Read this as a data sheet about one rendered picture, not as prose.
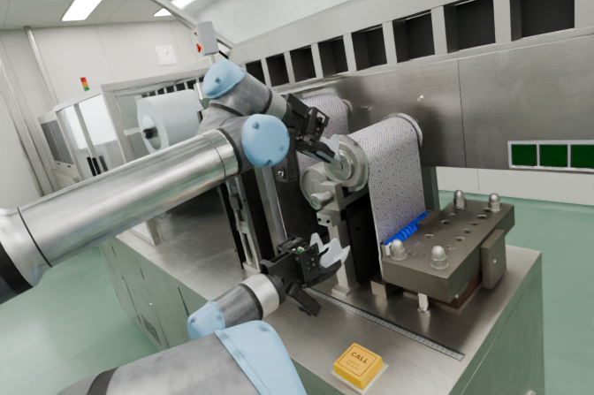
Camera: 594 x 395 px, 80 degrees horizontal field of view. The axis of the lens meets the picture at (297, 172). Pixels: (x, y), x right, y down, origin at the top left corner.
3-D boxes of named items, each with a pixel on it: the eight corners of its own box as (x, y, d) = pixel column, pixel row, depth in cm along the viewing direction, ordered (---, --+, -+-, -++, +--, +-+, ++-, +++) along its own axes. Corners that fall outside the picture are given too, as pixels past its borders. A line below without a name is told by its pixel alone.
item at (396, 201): (379, 255, 91) (369, 188, 86) (424, 219, 106) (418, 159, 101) (381, 256, 91) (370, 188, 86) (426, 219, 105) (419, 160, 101)
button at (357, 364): (334, 373, 72) (332, 363, 71) (355, 351, 76) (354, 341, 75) (362, 391, 66) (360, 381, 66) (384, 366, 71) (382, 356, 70)
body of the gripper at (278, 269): (321, 241, 71) (275, 270, 63) (329, 278, 73) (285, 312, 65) (295, 233, 76) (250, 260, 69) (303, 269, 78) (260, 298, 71)
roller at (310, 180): (304, 205, 105) (295, 166, 102) (357, 177, 121) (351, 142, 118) (334, 210, 96) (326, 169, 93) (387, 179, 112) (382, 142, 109)
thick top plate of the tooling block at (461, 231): (384, 281, 86) (380, 259, 84) (457, 216, 111) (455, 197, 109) (449, 303, 74) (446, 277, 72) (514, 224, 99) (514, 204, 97)
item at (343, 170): (325, 173, 91) (329, 147, 88) (331, 170, 93) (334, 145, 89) (348, 186, 87) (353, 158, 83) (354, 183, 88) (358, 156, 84)
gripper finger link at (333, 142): (354, 143, 84) (328, 125, 78) (346, 166, 82) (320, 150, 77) (345, 143, 86) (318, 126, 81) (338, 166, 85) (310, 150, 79)
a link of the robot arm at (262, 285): (267, 326, 63) (241, 310, 69) (286, 312, 66) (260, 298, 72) (257, 290, 61) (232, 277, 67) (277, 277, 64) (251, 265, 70)
